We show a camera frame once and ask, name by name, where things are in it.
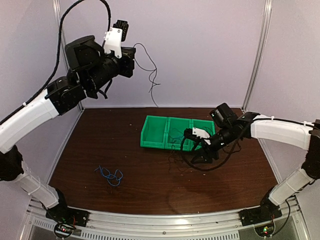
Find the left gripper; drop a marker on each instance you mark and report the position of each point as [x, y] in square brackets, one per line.
[129, 54]

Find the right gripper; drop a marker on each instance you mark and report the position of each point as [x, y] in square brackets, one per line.
[206, 149]

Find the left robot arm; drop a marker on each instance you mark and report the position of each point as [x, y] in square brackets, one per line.
[91, 67]

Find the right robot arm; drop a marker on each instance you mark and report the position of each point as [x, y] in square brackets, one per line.
[304, 135]

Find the right green bin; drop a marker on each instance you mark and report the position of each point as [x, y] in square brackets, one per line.
[206, 125]

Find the green bin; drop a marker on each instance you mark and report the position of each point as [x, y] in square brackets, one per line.
[206, 125]
[175, 132]
[154, 132]

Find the middle green bin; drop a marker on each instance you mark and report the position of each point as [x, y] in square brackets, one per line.
[175, 132]

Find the left green bin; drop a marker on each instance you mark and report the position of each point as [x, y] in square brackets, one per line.
[154, 132]

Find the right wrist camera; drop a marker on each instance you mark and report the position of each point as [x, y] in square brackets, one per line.
[196, 133]

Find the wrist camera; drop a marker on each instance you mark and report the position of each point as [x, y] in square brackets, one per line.
[196, 133]
[114, 37]

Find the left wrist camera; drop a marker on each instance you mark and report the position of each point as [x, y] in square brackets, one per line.
[114, 37]

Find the left aluminium post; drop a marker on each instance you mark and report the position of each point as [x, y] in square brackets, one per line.
[59, 8]

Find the aluminium post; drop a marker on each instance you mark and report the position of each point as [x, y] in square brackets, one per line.
[59, 8]
[264, 31]

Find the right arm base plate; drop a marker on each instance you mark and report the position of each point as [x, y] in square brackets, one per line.
[262, 219]

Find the front aluminium rail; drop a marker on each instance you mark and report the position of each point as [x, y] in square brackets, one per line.
[221, 225]

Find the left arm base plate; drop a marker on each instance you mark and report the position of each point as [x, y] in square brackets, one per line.
[67, 221]

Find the right aluminium post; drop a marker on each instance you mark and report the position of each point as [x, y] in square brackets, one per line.
[264, 31]

